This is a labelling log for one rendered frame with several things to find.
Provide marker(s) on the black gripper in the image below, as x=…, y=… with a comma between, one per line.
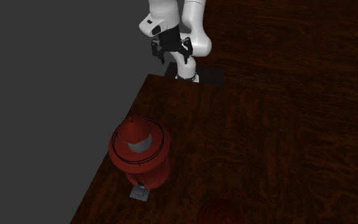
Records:
x=169, y=38

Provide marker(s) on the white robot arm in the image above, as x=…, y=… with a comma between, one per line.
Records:
x=197, y=37

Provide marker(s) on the dark robot stand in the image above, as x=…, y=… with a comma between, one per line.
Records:
x=211, y=76

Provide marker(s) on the red lighthouse figure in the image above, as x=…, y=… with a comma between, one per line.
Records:
x=141, y=155

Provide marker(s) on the dark red round plate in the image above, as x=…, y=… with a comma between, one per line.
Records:
x=219, y=214

